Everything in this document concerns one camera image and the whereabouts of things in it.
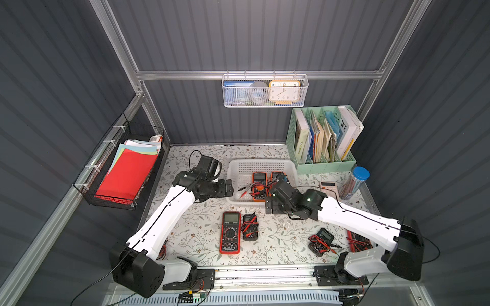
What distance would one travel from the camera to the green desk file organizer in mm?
957

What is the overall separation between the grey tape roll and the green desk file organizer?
0.21m

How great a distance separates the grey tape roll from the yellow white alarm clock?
0.03 metres

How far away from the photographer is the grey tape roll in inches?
34.5

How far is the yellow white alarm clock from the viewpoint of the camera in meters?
0.89
